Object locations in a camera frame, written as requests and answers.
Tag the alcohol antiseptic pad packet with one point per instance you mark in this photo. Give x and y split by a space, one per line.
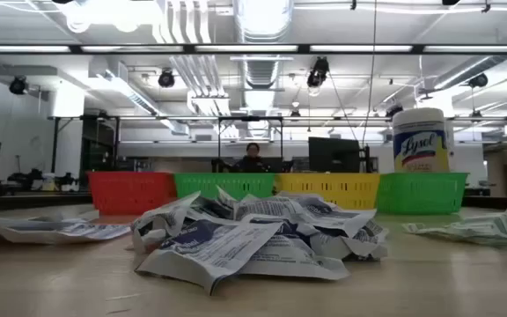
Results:
293 262
165 216
211 207
332 216
209 255
271 209
359 242

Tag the black background robot arm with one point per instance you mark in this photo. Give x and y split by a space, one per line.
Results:
29 178

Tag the person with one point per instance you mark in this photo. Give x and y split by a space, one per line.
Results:
252 163

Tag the green plastic basket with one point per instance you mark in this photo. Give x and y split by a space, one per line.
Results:
222 182
421 193

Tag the black computer monitor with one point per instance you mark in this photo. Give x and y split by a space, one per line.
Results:
332 154

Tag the yellow plastic basket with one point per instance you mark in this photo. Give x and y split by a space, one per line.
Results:
337 189

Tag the black ceiling spotlight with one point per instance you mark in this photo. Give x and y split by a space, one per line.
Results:
318 72
18 85
166 78
478 80

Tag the black overhead light bar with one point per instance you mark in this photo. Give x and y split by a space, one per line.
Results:
253 48

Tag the red plastic basket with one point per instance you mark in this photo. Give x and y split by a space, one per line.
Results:
126 193

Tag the dark background cabinet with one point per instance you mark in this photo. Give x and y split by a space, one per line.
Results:
97 149

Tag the Lysol wipes canister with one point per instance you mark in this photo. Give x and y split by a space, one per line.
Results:
421 141

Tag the white background bottle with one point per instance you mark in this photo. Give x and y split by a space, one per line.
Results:
49 181

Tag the black background workstation frame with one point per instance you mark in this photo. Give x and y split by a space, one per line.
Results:
250 118

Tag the silver ceiling air duct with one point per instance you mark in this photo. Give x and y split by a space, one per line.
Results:
262 26

